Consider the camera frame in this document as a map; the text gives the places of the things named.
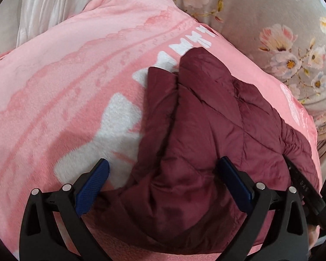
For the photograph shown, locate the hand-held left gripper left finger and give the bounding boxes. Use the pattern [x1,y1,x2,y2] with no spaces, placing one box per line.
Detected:
[19,158,110,261]

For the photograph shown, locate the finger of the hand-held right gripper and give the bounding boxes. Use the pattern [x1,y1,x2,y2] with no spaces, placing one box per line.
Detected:
[284,155,326,216]

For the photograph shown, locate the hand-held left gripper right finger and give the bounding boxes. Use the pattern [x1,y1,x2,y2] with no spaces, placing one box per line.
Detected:
[218,156,309,261]

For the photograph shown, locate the maroon puffer jacket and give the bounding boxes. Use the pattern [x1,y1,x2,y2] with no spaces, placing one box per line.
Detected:
[91,47,323,254]

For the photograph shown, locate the pink fleece blanket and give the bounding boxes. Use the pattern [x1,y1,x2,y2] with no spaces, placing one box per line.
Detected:
[0,0,322,261]

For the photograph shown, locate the grey floral quilt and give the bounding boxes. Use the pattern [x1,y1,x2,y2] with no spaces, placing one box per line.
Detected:
[125,0,326,169]

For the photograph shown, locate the white satin curtain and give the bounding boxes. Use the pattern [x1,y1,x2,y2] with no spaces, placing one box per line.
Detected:
[0,0,142,57]

